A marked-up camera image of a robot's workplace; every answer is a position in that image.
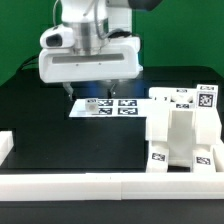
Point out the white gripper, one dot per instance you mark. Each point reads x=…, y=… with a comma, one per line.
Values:
x=117, y=60

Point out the white chair seat piece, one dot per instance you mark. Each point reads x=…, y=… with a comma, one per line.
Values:
x=181, y=138

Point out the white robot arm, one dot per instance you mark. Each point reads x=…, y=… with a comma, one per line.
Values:
x=84, y=47

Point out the white flat back plate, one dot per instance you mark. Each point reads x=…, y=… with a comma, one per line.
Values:
x=112, y=108

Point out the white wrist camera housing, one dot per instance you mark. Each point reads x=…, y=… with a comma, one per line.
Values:
x=57, y=37

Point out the white left fence rail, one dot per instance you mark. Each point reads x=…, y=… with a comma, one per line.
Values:
x=6, y=144

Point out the white fence rail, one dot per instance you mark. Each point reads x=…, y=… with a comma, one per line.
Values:
x=6, y=144
x=111, y=186

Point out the white front fence rail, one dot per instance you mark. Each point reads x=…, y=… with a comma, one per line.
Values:
x=111, y=186

